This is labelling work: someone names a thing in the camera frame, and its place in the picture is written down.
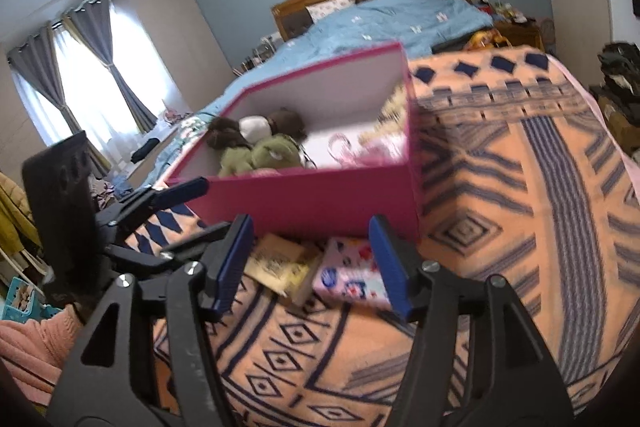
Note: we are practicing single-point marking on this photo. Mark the yellow and black garment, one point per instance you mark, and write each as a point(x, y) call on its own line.
point(484, 39)

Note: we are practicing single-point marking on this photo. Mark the white patterned pillow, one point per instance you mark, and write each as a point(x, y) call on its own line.
point(330, 7)

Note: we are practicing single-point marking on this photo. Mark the brown plush toy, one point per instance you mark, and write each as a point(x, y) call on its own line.
point(285, 122)

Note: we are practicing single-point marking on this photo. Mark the white sheer curtain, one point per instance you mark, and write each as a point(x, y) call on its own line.
point(80, 77)

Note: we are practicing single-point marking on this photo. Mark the blue floral duvet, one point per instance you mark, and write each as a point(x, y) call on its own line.
point(400, 17)

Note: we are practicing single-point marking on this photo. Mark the pink knitted toy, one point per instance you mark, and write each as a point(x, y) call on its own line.
point(372, 152)

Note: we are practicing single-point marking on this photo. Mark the wooden nightstand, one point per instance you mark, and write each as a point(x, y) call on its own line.
point(520, 35)

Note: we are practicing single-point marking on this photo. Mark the yellow plush toy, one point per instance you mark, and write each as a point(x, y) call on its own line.
point(395, 107)

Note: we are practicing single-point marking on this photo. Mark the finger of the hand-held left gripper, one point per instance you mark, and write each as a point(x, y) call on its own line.
point(185, 189)
point(190, 247)

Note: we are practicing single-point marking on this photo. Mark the blue plastic crate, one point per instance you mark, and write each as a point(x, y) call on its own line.
point(20, 302)

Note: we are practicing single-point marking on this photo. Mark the pink printed tissue pack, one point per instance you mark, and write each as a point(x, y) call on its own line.
point(350, 277)

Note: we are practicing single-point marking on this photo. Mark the pink cardboard box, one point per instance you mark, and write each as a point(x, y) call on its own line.
point(310, 197)

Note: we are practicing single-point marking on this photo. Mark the person's left forearm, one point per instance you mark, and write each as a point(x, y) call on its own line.
point(35, 347)

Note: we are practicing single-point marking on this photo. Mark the cluttered bedside table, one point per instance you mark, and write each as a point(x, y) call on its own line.
point(255, 53)

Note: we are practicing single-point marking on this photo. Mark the grey curtain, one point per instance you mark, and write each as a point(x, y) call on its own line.
point(35, 72)
point(100, 37)

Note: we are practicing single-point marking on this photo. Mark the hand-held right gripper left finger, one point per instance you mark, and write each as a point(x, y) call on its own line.
point(232, 257)

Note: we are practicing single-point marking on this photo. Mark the yellow book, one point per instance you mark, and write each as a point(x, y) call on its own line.
point(280, 264)

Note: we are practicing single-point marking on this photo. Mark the pile of dark clothes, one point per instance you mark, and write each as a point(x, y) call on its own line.
point(617, 62)

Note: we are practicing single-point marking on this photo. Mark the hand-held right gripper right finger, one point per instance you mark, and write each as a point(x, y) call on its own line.
point(390, 267)

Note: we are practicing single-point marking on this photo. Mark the orange patterned blanket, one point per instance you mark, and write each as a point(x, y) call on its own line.
point(500, 207)

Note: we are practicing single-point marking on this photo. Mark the green plush toy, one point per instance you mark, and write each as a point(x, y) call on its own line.
point(260, 154)

